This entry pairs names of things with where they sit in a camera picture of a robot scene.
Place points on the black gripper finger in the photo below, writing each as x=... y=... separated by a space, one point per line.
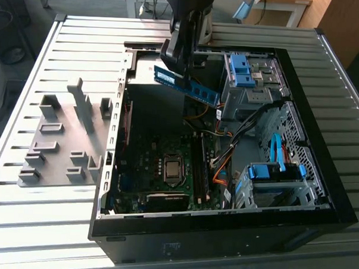
x=178 y=48

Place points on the blue RAM stick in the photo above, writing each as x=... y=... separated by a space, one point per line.
x=205 y=95

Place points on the grey power supply unit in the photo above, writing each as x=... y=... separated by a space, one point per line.
x=142 y=70

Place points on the grey metal drive cage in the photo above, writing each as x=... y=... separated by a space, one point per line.
x=252 y=99

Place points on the silver CPU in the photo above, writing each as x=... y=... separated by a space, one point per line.
x=173 y=169

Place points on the green motherboard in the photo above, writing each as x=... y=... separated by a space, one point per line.
x=186 y=176

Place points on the grey parts rack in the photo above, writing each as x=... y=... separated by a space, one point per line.
x=69 y=141

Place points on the hard disk in blue carrier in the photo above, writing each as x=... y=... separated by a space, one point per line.
x=262 y=172

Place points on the black graphics card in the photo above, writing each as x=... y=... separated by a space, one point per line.
x=167 y=201

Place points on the brown wooden cabinet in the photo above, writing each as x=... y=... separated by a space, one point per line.
x=348 y=25

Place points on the grey metal disk bay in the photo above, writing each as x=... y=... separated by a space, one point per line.
x=245 y=200

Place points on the black office chair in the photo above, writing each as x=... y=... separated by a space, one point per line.
x=11 y=35

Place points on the black PC case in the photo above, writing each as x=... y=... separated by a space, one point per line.
x=222 y=240

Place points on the blue plastic drive bracket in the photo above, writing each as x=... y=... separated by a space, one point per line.
x=240 y=68

